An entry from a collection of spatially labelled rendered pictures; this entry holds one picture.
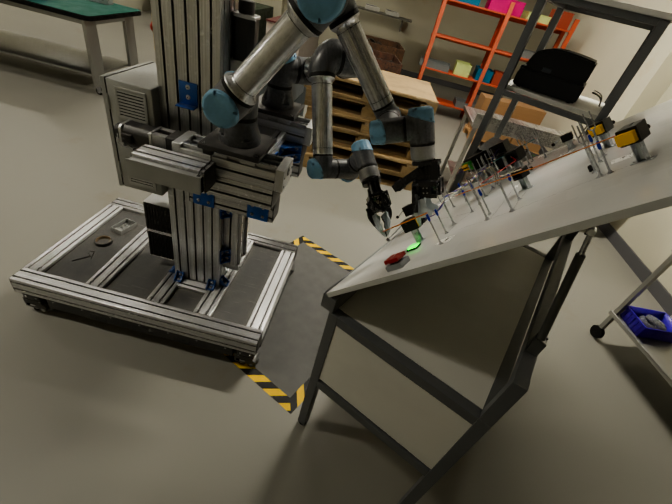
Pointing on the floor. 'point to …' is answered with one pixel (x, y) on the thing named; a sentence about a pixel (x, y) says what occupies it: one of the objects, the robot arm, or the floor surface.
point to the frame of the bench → (420, 386)
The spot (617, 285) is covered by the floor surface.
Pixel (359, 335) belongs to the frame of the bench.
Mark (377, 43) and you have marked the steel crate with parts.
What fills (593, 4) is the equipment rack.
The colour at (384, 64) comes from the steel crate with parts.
